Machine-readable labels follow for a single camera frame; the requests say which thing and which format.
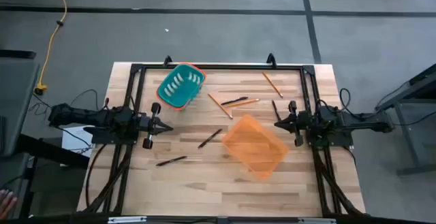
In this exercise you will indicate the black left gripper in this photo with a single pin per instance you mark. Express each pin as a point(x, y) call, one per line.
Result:
point(150, 125)

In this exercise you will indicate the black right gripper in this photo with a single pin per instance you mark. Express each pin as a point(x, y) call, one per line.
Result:
point(301, 123)

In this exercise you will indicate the black pen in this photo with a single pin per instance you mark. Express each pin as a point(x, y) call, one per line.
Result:
point(235, 100)
point(275, 110)
point(210, 138)
point(171, 161)

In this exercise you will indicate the orange pencil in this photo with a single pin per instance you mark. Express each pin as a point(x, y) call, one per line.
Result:
point(220, 105)
point(243, 103)
point(272, 84)

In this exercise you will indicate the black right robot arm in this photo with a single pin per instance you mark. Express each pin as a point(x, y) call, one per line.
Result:
point(357, 122)

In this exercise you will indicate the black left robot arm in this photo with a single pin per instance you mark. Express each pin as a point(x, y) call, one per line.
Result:
point(85, 115)

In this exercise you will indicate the orange translucent plastic bin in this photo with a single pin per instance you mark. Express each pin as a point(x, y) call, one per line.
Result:
point(253, 145)

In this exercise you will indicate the teal basket with orange rim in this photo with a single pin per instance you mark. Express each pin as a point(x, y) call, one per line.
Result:
point(180, 88)

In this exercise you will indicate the black clamp hook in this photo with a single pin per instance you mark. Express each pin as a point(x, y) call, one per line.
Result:
point(167, 61)
point(271, 60)

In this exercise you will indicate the white paper sheet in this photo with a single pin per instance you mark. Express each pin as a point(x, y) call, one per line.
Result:
point(73, 140)

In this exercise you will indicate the dark grey desk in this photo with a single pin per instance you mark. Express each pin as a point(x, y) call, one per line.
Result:
point(17, 98)

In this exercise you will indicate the grey desk with black legs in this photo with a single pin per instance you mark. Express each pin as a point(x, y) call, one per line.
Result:
point(427, 76)

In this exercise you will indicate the person's hand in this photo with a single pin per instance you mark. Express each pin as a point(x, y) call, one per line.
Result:
point(7, 203)

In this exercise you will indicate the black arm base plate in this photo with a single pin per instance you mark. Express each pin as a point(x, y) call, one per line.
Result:
point(102, 138)
point(337, 141)

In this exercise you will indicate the silver metal bracket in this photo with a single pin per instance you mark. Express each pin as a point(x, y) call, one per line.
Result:
point(316, 220)
point(126, 220)

